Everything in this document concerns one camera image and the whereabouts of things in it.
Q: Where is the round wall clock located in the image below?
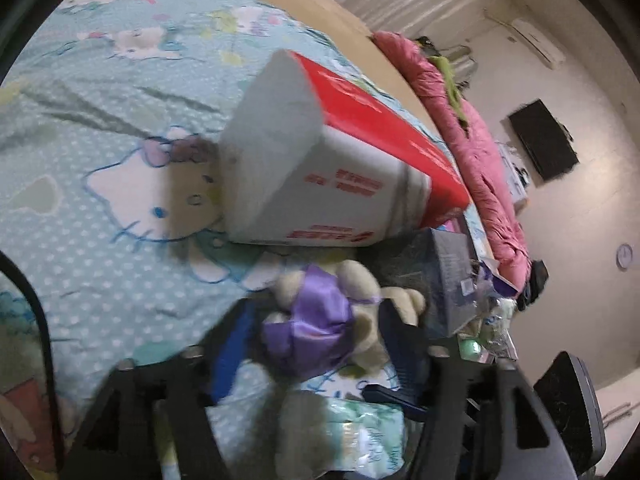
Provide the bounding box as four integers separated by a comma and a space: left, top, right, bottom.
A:
615, 243, 634, 272

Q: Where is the white drawer cabinet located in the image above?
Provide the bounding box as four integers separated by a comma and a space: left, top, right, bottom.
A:
497, 142, 530, 214

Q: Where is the pink quilted comforter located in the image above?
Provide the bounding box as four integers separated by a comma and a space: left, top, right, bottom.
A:
372, 32, 530, 292

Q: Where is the tan round bed mattress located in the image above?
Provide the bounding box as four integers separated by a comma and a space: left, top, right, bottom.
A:
106, 0, 452, 146

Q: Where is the dark clothes pile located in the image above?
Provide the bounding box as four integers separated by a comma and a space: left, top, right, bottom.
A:
516, 260, 549, 312

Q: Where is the white air conditioner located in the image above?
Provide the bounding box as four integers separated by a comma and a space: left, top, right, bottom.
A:
510, 18, 566, 70

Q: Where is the red white tissue box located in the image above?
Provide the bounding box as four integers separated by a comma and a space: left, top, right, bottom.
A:
218, 50, 470, 247

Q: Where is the black cable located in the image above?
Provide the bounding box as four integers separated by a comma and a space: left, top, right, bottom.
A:
0, 250, 66, 476

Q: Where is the green blanket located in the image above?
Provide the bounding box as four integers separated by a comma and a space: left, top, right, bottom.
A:
428, 55, 469, 130

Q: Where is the cream bear purple dress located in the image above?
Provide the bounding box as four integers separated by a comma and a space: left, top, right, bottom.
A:
260, 260, 427, 379

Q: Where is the black wall television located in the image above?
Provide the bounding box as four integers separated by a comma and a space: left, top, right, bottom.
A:
508, 100, 579, 182

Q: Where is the cluttered side table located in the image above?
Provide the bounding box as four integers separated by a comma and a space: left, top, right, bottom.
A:
414, 36, 477, 88

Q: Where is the light blue cartoon print sheet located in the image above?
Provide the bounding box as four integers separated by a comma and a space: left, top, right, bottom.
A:
0, 0, 494, 480

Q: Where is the green beauty sponge egg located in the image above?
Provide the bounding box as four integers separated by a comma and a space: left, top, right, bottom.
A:
458, 338, 484, 362

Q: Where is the maroon shallow box tray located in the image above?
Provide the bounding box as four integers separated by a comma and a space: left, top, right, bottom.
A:
463, 204, 518, 298

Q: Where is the dark navy cardboard box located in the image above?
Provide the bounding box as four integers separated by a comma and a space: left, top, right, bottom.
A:
378, 229, 476, 338

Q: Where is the green white tissue packet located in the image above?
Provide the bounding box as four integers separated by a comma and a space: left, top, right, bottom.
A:
276, 389, 409, 478

